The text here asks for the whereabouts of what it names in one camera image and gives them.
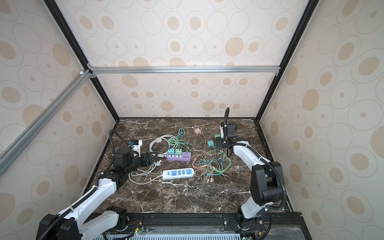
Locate pink charger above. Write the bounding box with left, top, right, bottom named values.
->
left=194, top=128, right=202, bottom=135

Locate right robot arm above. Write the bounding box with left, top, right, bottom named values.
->
left=216, top=120, right=287, bottom=219

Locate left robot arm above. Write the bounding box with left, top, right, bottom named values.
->
left=36, top=147, right=158, bottom=240

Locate blue teal charger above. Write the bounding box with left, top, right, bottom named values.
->
left=207, top=140, right=215, bottom=148

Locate white blue power strip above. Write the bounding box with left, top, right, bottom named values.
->
left=163, top=168, right=195, bottom=180

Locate purple power strip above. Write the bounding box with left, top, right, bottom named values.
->
left=166, top=152, right=192, bottom=162

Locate white strip grey cord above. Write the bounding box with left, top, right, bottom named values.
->
left=128, top=161, right=164, bottom=185

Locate green usb cable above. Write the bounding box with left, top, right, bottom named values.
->
left=167, top=136, right=232, bottom=178

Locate teal usb cable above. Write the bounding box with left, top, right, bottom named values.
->
left=175, top=128, right=193, bottom=151

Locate pink usb cable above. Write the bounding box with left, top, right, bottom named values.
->
left=191, top=133, right=215, bottom=184

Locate horizontal aluminium rail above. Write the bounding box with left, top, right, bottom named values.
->
left=91, top=66, right=280, bottom=74

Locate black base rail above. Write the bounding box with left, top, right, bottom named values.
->
left=94, top=213, right=312, bottom=240

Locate left aluminium rail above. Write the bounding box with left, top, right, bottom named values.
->
left=1, top=70, right=91, bottom=175

